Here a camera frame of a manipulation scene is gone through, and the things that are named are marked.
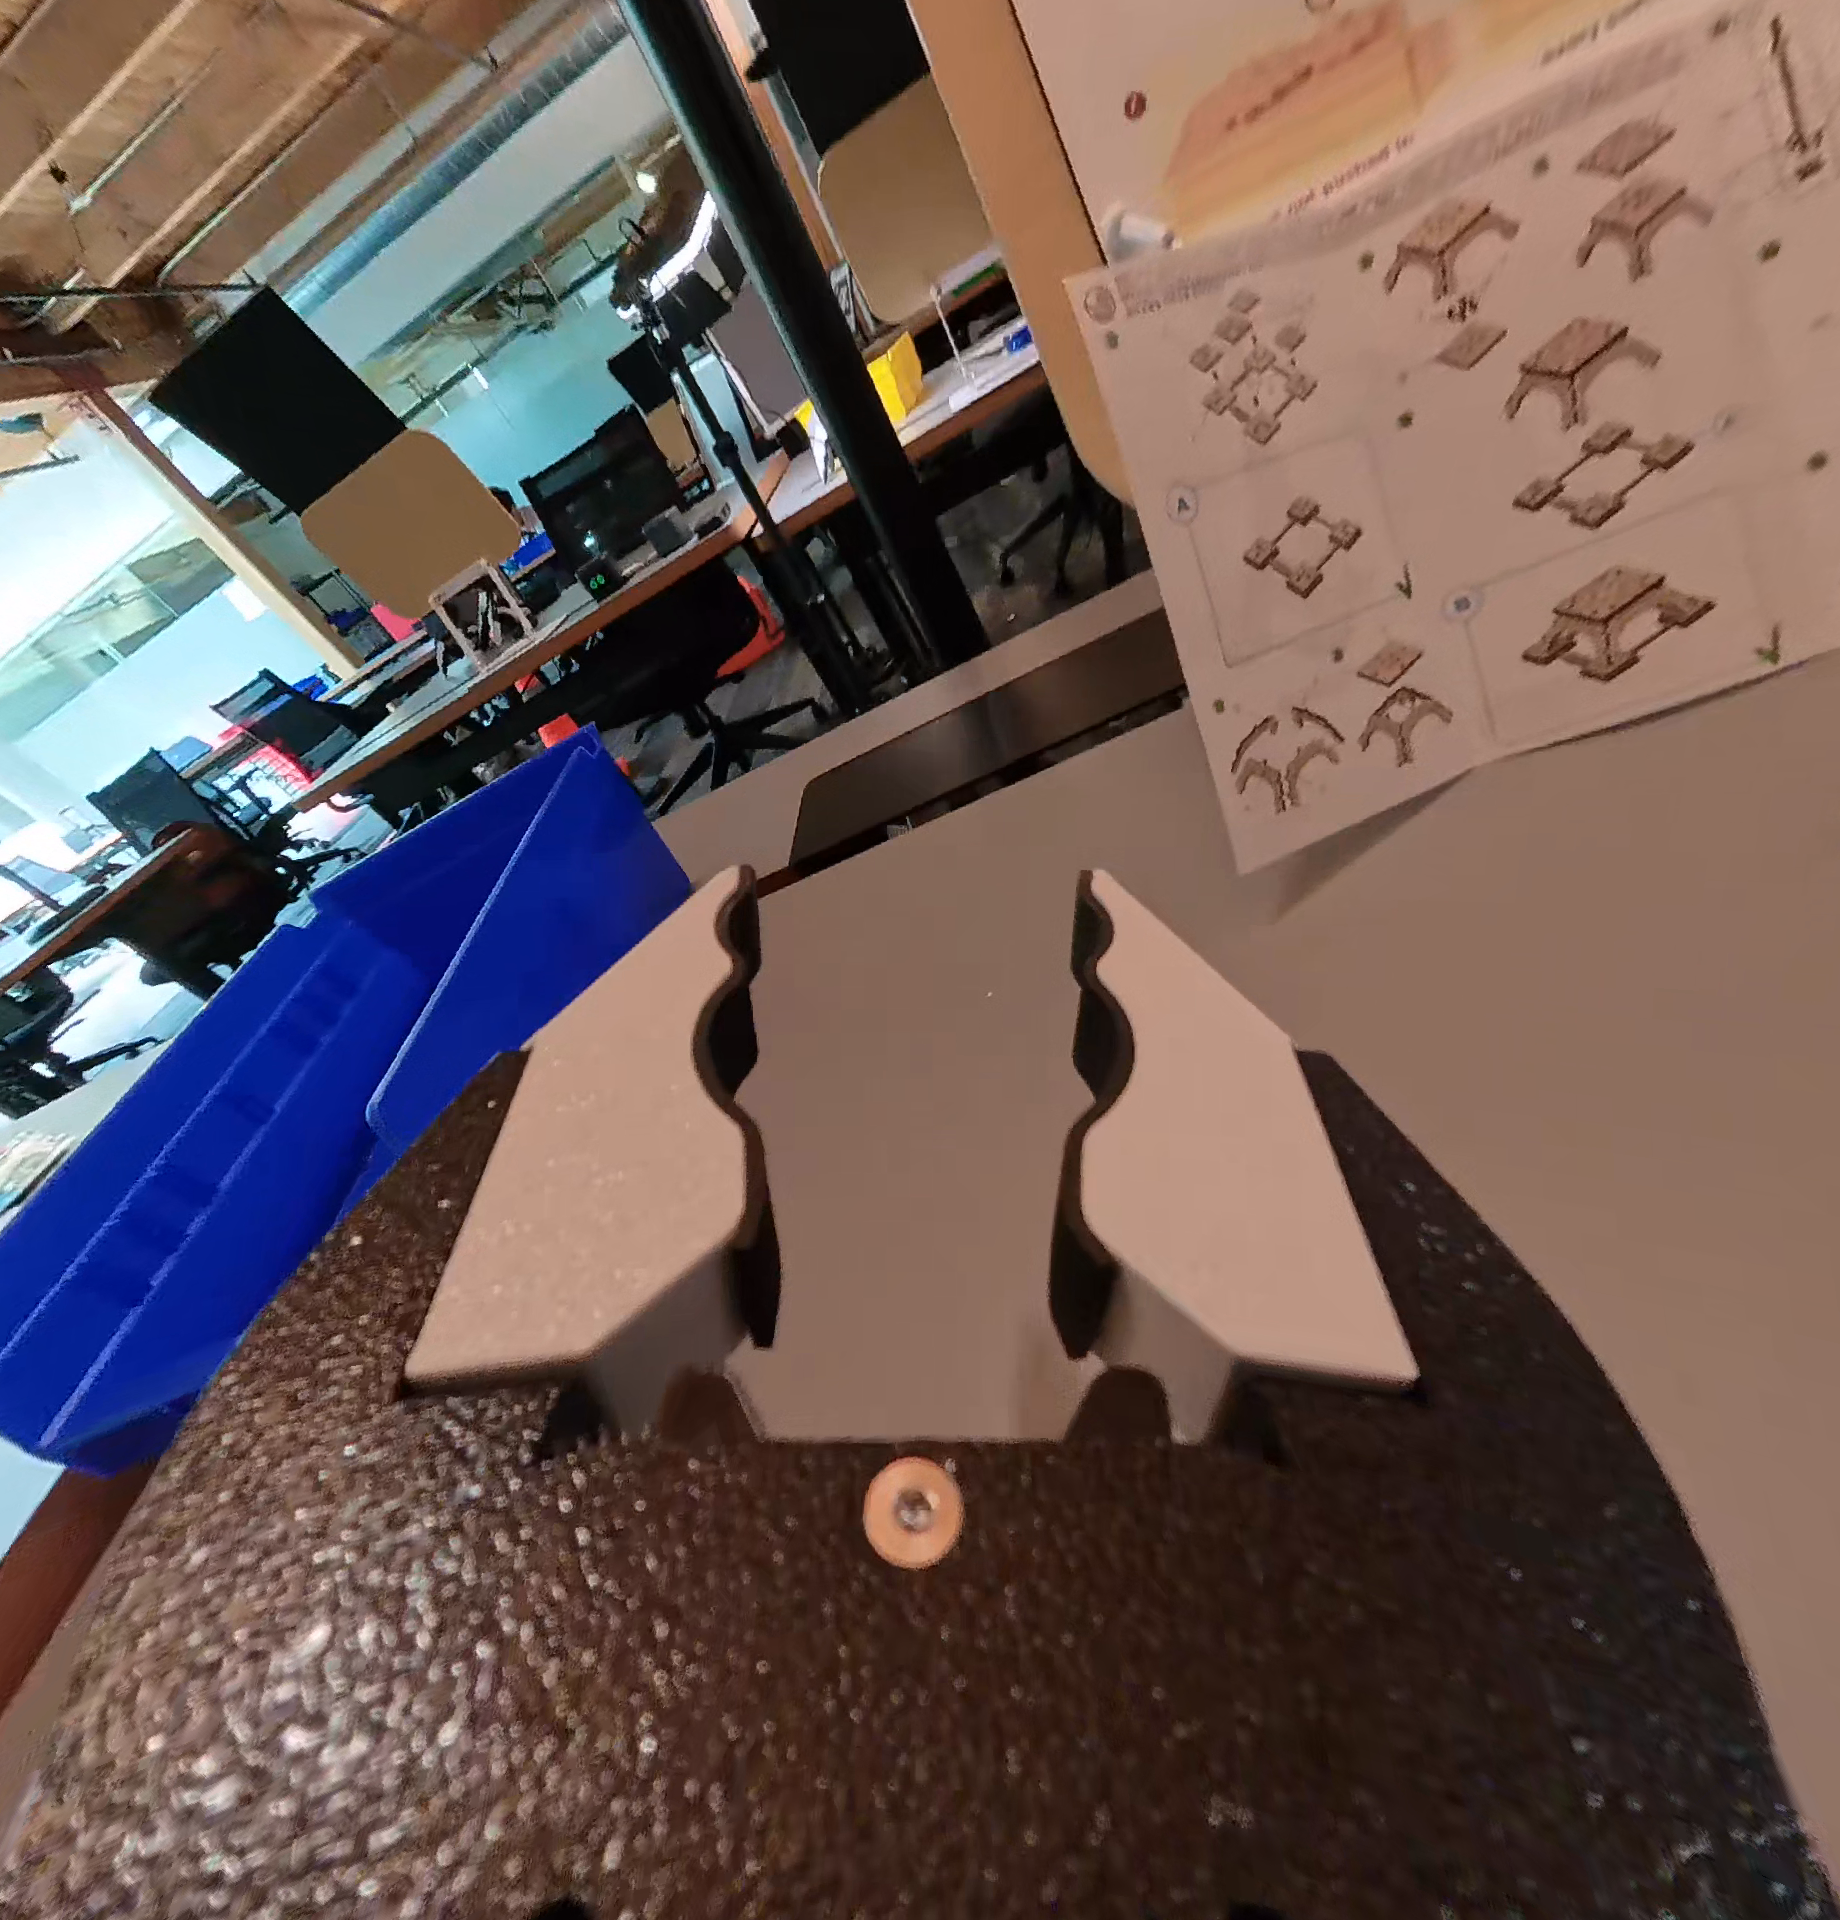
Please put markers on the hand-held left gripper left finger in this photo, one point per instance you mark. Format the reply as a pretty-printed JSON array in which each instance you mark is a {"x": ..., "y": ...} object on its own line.
[{"x": 592, "y": 1196}]

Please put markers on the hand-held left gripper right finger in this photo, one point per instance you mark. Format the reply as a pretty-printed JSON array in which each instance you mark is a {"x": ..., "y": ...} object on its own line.
[{"x": 1230, "y": 1196}]

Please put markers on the grey desk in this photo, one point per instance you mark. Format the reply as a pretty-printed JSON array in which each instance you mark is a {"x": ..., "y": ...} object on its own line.
[{"x": 1610, "y": 973}]

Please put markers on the blue plastic bin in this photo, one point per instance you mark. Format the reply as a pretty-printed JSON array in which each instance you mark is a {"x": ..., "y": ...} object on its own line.
[{"x": 230, "y": 1196}]

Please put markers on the black office chair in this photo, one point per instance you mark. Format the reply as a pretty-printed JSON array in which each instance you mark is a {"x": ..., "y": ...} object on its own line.
[
  {"x": 156, "y": 811},
  {"x": 711, "y": 641}
]

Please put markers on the beige flag panel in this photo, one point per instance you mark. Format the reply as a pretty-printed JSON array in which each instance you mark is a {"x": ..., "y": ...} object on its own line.
[
  {"x": 906, "y": 190},
  {"x": 413, "y": 517}
]

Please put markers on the paper instruction sheet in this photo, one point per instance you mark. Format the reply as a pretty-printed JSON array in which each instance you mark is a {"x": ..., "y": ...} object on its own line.
[{"x": 1461, "y": 525}]

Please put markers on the computer monitor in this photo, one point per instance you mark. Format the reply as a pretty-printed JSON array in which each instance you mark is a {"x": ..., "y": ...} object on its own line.
[{"x": 604, "y": 479}]

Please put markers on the long wooden table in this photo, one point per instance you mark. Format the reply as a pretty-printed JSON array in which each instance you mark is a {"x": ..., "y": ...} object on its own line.
[{"x": 920, "y": 427}]

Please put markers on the black flag panel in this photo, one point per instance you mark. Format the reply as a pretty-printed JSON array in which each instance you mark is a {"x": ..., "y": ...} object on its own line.
[
  {"x": 275, "y": 401},
  {"x": 835, "y": 52}
]

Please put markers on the yellow box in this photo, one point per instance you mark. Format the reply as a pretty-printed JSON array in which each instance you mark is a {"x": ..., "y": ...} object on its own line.
[{"x": 895, "y": 377}]

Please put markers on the black metal pole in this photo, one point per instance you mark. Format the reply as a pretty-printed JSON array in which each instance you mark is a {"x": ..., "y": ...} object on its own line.
[{"x": 802, "y": 303}]

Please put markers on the studio light on tripod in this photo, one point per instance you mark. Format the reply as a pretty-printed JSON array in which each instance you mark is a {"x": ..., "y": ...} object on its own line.
[{"x": 683, "y": 267}]

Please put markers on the beige board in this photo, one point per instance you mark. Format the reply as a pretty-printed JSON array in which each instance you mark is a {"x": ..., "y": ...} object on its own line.
[{"x": 1008, "y": 225}]

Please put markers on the small wooden frame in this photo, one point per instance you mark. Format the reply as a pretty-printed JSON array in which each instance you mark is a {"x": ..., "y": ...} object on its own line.
[{"x": 481, "y": 608}]

